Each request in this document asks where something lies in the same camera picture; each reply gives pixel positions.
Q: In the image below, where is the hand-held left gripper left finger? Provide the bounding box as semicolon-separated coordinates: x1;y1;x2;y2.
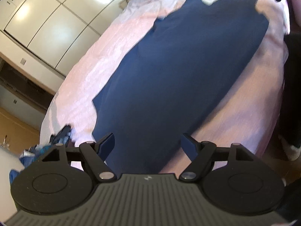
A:
42;133;116;182

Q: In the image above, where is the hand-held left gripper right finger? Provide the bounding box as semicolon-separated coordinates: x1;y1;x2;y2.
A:
180;133;256;182

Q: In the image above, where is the blue shirt with patterned trim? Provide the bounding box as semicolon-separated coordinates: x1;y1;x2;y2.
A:
92;0;270;175

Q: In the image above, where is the navy striped garment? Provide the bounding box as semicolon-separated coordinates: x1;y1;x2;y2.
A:
50;124;73;146

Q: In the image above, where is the teal striped garment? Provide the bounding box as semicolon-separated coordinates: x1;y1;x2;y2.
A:
20;144;57;164

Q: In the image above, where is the pink and white bed cover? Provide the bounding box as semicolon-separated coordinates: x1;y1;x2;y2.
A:
40;0;291;177

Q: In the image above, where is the light wooden door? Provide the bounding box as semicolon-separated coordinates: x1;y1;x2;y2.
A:
0;107;41;151

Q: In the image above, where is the bright blue garment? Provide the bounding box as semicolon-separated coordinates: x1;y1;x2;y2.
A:
9;157;31;185

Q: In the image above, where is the person's white sock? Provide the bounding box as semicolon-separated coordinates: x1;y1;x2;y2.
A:
279;135;301;162

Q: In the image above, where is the white wardrobe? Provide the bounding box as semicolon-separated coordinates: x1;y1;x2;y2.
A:
0;0;129;78

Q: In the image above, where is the silver door handle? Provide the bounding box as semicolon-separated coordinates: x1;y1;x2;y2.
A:
1;135;11;149

